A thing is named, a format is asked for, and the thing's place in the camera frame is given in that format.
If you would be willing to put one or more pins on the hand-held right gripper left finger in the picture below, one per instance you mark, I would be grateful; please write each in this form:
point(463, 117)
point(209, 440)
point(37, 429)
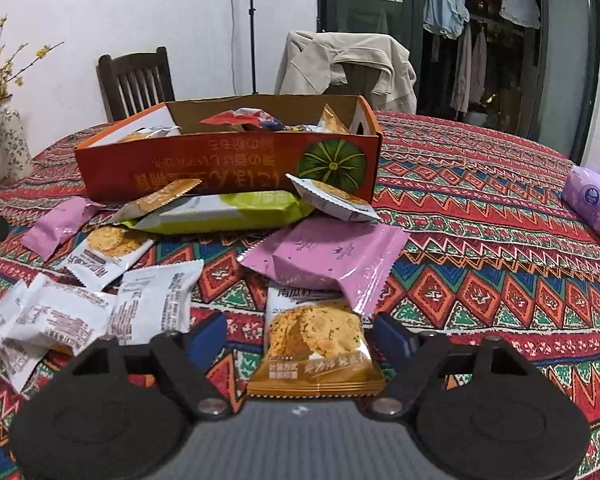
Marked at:
point(207, 340)

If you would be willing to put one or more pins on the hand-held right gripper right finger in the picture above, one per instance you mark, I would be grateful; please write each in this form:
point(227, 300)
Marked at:
point(395, 340)

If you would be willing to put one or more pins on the gold cookie snack packet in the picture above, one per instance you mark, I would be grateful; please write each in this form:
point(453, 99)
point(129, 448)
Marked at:
point(315, 345)

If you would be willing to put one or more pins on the grey white snack packet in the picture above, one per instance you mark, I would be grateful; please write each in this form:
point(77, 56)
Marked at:
point(65, 317)

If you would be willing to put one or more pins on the orange cardboard box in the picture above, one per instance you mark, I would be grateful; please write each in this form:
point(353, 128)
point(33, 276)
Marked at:
point(205, 165)

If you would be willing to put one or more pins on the white printed snack packet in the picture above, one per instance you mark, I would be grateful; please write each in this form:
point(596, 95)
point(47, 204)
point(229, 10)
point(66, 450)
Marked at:
point(145, 133)

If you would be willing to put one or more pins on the red snack packet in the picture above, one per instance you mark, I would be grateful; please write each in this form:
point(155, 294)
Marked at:
point(232, 117)

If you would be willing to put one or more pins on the colourful snack packet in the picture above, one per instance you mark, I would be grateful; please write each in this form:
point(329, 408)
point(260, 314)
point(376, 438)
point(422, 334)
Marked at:
point(268, 121)

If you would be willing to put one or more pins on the floral ceramic vase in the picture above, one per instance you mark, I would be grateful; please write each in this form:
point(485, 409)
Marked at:
point(12, 145)

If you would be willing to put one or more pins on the large pink snack packet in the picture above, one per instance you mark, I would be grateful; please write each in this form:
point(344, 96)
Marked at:
point(330, 255)

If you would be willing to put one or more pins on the white cookie snack packet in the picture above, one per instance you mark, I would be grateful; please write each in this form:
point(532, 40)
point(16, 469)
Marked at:
point(105, 255)
point(330, 195)

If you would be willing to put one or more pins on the long white green snack packet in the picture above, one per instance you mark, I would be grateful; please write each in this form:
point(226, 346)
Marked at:
point(220, 215)

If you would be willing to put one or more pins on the small orange cookie packet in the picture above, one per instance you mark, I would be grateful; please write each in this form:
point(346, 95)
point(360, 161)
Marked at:
point(155, 200)

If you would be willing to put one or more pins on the red patterned tablecloth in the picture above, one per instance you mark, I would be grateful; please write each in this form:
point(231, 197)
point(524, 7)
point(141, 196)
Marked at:
point(480, 200)

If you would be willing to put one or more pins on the dark wooden chair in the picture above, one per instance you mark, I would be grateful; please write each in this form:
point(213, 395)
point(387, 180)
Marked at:
point(135, 62)

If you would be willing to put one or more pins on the purple tissue pack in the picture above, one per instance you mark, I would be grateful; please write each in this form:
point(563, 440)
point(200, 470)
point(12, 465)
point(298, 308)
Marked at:
point(592, 200)

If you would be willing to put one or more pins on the brown wooden chair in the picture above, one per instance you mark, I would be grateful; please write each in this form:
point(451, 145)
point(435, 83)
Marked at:
point(362, 85)

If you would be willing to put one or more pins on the pale pink hanging garment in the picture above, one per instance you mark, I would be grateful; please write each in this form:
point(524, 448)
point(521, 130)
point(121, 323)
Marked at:
point(462, 70)

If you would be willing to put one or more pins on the lilac hanging garment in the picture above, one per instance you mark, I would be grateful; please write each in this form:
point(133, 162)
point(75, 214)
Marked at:
point(478, 65)

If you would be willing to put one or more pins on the beige jacket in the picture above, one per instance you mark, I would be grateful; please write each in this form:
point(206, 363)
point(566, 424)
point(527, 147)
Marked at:
point(310, 65)

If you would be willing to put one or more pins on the studio light on stand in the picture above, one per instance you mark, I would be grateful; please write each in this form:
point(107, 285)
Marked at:
point(252, 10)

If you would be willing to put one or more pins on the sliding glass door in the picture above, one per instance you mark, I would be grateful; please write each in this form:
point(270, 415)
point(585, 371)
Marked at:
point(360, 5)

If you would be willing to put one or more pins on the light blue hanging shirt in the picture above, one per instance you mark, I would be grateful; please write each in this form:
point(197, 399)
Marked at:
point(445, 5)

